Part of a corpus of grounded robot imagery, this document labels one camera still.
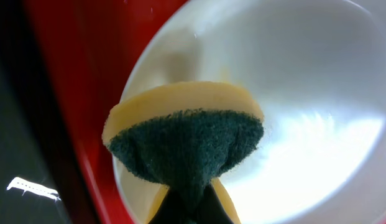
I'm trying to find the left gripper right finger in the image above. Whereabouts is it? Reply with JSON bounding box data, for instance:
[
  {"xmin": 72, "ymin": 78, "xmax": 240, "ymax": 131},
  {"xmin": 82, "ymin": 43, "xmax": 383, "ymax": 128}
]
[{"xmin": 195, "ymin": 184, "xmax": 233, "ymax": 224}]

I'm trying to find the white cream plate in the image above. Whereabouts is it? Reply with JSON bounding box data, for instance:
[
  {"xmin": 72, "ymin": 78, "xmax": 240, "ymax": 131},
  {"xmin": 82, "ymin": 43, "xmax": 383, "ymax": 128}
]
[{"xmin": 122, "ymin": 0, "xmax": 386, "ymax": 223}]

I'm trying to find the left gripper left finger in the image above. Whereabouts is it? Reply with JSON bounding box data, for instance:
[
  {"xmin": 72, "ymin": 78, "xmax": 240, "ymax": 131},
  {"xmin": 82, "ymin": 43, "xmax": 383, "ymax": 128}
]
[{"xmin": 149, "ymin": 189, "xmax": 188, "ymax": 224}]

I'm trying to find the red plastic tray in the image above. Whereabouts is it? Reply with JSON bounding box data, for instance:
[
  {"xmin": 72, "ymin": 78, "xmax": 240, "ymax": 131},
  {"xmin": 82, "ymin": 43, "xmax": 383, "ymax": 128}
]
[{"xmin": 25, "ymin": 0, "xmax": 185, "ymax": 223}]

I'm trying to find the black plastic tray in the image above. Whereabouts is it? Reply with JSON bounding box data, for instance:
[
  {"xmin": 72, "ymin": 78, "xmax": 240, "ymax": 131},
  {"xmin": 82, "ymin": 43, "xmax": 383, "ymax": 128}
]
[{"xmin": 0, "ymin": 1, "xmax": 99, "ymax": 223}]

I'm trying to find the green yellow sponge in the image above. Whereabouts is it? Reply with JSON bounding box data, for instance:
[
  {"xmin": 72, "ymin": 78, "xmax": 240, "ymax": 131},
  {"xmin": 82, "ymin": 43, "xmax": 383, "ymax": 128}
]
[{"xmin": 102, "ymin": 82, "xmax": 264, "ymax": 223}]

